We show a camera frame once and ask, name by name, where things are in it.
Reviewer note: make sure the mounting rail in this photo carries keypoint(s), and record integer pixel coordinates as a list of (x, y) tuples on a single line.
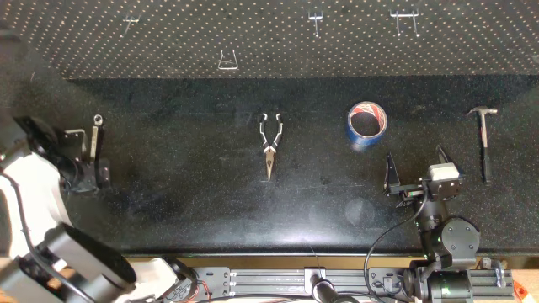
[(269, 282)]

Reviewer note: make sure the black and white pliers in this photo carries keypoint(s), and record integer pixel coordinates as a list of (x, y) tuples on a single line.
[(270, 162)]

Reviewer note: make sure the hammer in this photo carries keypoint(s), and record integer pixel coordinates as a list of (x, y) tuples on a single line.
[(484, 126)]

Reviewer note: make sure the wrench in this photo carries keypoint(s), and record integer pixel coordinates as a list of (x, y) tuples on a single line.
[(94, 143)]

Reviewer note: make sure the roll of blue tape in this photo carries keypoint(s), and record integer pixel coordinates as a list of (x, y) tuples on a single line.
[(355, 135)]

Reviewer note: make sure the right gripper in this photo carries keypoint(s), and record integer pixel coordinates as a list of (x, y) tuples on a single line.
[(406, 191)]

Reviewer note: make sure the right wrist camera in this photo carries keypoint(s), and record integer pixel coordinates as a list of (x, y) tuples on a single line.
[(443, 171)]

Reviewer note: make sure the orange plastic object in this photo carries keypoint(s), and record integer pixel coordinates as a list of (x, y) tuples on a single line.
[(521, 292)]

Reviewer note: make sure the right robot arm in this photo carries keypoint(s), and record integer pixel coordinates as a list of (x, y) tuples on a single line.
[(459, 242)]

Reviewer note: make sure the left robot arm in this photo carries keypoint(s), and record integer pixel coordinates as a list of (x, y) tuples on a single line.
[(38, 198)]

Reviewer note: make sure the black pegboard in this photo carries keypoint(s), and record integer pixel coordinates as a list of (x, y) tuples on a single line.
[(269, 46)]

